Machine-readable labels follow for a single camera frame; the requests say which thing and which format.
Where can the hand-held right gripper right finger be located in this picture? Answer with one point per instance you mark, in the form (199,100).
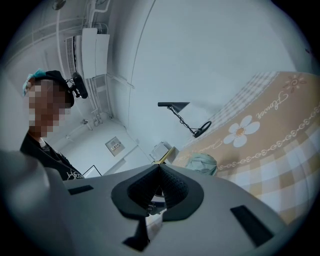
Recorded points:
(212,220)

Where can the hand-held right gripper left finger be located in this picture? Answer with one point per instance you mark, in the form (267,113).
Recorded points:
(95,212)

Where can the light green umbrella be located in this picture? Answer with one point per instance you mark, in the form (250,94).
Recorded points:
(201,162)

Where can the person's black printed shirt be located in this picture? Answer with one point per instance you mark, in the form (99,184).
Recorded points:
(50,157)

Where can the wooden side desk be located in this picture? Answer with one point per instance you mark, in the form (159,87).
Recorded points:
(168,153)

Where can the white microwave oven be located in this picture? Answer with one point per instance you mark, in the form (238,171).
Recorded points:
(160,150)

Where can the table with checked tablecloth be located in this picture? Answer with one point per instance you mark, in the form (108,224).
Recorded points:
(287,150)

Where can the person's head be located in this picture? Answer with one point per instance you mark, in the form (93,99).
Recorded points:
(47,107)

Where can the black desk lamp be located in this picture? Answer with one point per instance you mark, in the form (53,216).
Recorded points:
(175,104)

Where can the teal hair clip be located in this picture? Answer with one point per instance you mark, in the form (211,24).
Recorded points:
(37,73)

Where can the white ceiling air conditioner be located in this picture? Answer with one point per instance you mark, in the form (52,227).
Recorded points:
(90,50)

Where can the gray wall electrical panel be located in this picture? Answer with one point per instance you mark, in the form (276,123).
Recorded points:
(115,146)

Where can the white wall pipes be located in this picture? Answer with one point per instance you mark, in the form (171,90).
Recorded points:
(96,100)

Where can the black head-mounted camera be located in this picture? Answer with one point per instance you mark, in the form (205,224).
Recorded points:
(81,87)

